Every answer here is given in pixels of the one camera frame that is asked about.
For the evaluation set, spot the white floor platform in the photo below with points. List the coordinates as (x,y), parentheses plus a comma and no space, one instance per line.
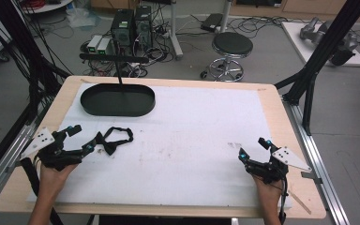
(296,40)

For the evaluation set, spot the white table mat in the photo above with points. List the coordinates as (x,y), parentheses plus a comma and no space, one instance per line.
(184,150)

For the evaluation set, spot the small white box unit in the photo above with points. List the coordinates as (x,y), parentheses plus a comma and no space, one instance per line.
(93,43)
(103,46)

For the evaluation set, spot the black metal frame stand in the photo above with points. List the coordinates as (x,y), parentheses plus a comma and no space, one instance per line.
(28,56)
(328,50)

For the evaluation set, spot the person's right hand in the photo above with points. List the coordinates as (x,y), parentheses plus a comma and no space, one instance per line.
(270,191)

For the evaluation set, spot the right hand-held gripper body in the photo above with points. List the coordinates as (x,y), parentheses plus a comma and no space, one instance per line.
(272,170)

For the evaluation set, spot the black round stool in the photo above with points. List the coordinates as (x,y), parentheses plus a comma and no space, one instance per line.
(232,44)

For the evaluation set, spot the clear plastic bag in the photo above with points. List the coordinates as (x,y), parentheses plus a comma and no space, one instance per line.
(81,17)

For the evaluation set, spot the black stand with oval tray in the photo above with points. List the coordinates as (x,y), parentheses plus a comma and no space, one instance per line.
(117,101)

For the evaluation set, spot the black bow tie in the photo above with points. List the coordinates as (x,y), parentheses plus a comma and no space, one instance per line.
(108,146)

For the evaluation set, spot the white table leg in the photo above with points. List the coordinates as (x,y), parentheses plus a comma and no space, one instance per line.
(175,34)
(224,17)

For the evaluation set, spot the person's left hand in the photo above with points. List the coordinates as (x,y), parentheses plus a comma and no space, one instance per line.
(51,181)

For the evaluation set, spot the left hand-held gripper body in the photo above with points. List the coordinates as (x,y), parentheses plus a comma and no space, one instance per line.
(56,156)

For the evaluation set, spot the white round table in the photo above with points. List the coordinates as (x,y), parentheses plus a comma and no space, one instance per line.
(50,7)

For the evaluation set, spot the computer towers on cart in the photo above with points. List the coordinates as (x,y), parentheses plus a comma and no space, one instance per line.
(156,54)

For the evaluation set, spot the black computer tower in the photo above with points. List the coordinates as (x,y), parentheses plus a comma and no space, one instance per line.
(143,26)
(122,29)

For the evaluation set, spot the flat black box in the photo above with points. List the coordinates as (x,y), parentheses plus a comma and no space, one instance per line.
(212,22)

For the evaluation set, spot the aluminium rail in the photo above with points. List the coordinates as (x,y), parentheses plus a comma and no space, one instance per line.
(315,162)
(3,168)

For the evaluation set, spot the thin wooden stick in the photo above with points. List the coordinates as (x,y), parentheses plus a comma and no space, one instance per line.
(300,202)

